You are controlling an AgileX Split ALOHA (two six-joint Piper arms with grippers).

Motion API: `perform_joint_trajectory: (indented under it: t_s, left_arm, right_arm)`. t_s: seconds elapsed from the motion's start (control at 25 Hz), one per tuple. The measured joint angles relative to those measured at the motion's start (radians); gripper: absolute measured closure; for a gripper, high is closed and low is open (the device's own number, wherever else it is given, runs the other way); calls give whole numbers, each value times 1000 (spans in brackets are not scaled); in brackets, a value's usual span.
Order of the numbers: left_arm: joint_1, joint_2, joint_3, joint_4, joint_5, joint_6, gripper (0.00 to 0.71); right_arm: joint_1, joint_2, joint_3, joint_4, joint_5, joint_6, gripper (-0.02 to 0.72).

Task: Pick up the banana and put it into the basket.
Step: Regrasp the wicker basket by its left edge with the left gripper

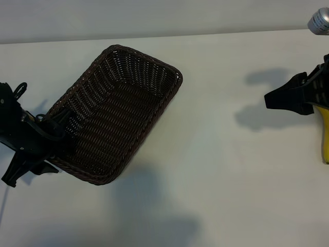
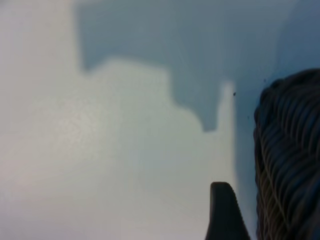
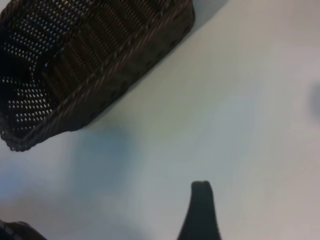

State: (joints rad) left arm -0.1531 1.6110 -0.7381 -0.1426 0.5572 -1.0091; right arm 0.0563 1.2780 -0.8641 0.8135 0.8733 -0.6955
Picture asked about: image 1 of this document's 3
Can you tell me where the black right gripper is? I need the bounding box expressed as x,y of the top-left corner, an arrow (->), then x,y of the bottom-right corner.
264,53 -> 329,116

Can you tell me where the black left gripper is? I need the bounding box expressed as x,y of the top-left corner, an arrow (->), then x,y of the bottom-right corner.
0,109 -> 67,189

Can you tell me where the yellow banana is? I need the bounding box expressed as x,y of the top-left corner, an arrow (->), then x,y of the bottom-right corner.
314,105 -> 329,165

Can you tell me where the dark brown woven wicker basket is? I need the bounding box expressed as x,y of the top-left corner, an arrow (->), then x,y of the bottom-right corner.
45,44 -> 184,186

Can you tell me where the thin black looped cable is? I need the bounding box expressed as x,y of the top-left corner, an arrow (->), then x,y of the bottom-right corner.
35,114 -> 66,142

